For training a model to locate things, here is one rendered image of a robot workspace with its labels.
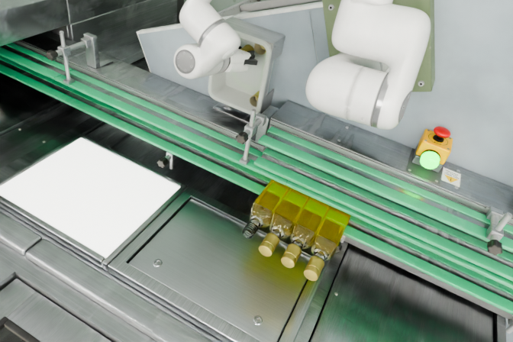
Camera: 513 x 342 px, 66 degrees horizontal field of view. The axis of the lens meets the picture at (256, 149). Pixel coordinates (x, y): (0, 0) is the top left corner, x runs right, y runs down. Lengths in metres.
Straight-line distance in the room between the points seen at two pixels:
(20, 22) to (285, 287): 1.14
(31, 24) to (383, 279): 1.34
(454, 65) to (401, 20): 0.37
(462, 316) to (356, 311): 0.29
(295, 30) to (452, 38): 0.38
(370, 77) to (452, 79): 0.40
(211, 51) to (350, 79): 0.30
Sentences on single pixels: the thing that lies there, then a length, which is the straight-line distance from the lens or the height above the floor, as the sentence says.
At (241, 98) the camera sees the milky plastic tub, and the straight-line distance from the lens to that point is 1.18.
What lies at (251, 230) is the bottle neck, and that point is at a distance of 0.94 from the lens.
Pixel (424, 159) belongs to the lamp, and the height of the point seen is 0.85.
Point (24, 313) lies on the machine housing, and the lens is 1.08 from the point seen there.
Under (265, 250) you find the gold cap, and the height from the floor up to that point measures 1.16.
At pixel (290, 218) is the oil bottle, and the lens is 0.97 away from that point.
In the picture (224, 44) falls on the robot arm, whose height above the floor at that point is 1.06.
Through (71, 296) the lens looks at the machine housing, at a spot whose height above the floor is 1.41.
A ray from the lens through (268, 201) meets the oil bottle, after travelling 0.99.
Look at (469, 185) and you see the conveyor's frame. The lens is 1.09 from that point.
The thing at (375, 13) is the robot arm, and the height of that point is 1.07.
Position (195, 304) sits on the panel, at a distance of 0.98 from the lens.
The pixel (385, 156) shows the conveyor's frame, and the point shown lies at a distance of 1.05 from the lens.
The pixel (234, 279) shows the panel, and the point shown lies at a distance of 1.03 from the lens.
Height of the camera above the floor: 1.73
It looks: 48 degrees down
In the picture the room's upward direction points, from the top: 138 degrees counter-clockwise
